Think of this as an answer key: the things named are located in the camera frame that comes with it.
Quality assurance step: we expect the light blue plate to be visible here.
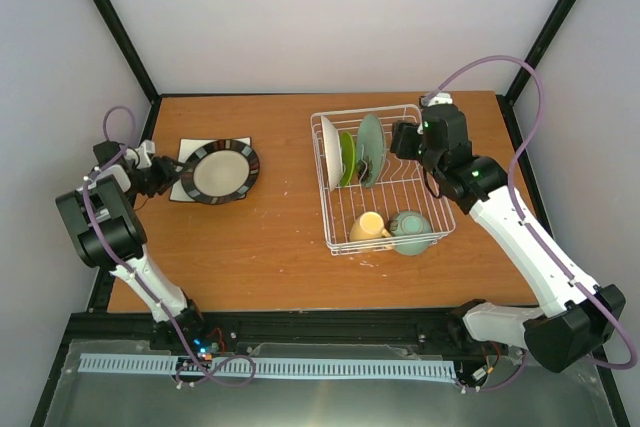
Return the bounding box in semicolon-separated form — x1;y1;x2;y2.
356;114;387;188

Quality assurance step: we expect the grey bowl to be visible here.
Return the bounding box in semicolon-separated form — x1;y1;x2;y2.
179;138;261;206

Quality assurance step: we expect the lime green small plate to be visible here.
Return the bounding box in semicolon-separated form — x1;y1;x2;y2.
339;132;357;187

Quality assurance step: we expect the white wire dish rack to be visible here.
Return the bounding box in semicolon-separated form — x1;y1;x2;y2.
310;104;456;256

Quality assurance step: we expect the floral patterned plate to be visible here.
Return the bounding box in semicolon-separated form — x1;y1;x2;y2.
321;116;343;191

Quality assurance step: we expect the yellow ceramic mug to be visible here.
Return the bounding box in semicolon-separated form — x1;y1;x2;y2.
348;211;391;242

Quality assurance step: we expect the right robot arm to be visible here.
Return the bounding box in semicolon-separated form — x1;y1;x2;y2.
390;104;626;373

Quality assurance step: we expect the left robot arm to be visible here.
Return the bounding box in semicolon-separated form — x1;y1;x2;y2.
55;140;208;350

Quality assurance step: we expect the square black-rimmed plate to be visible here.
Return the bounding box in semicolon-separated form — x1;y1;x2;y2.
167;136;253;203

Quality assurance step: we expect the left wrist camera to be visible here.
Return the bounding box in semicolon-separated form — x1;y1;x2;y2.
126;140;155;169

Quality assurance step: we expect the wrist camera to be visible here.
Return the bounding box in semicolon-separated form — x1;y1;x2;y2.
420;92;453;107
126;140;155;169

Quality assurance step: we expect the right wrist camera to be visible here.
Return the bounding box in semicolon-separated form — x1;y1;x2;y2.
420;92;453;107

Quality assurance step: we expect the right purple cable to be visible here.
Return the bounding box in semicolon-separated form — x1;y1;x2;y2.
424;54;639;393

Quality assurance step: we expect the purple cable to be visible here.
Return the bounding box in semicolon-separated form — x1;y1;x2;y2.
424;54;639;393
81;105;257;388

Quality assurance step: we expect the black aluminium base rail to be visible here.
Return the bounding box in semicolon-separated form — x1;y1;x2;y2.
64;309;596;363

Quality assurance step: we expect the light blue cable duct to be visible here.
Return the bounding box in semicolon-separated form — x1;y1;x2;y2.
77;353;457;383

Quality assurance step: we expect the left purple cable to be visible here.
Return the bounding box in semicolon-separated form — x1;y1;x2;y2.
81;105;257;388

